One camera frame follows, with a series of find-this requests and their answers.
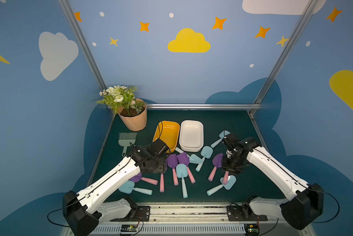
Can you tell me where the blue round shovel centre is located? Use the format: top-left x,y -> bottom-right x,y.
176,164 -> 188,199

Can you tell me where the blue shovel under purple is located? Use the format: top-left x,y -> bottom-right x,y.
175,147 -> 203,164

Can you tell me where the purple square shovel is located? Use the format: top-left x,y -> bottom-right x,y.
177,152 -> 196,184
160,161 -> 168,193
222,171 -> 229,185
167,154 -> 178,186

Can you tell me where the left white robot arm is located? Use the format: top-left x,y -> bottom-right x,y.
62,139 -> 171,236

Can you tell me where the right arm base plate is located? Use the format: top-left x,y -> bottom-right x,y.
226,205 -> 268,222

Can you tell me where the purple pointed shovel pink handle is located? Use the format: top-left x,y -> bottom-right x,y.
130,173 -> 158,185

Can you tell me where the blue pointed shovel front right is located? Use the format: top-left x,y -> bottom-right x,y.
206,175 -> 236,196

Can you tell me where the green toy rake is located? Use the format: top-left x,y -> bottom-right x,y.
118,132 -> 137,157

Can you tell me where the blue shovel far right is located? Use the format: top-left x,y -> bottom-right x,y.
210,130 -> 230,148

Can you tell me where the blue shovel front left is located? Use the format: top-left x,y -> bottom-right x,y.
118,181 -> 153,195

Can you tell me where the white plastic storage box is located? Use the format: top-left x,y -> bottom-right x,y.
179,120 -> 204,152

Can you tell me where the yellow plastic storage box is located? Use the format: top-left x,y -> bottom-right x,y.
153,121 -> 180,152

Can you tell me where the circuit board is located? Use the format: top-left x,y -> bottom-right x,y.
244,224 -> 259,236
119,224 -> 138,234

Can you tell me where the left circuit board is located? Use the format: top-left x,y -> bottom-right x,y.
119,224 -> 138,234

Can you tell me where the potted artificial flower plant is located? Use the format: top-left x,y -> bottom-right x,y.
96,85 -> 147,132

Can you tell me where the right circuit board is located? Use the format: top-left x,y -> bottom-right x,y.
244,224 -> 259,236

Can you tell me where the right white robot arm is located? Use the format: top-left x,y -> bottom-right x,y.
222,133 -> 324,230

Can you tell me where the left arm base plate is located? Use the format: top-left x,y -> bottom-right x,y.
110,206 -> 151,222

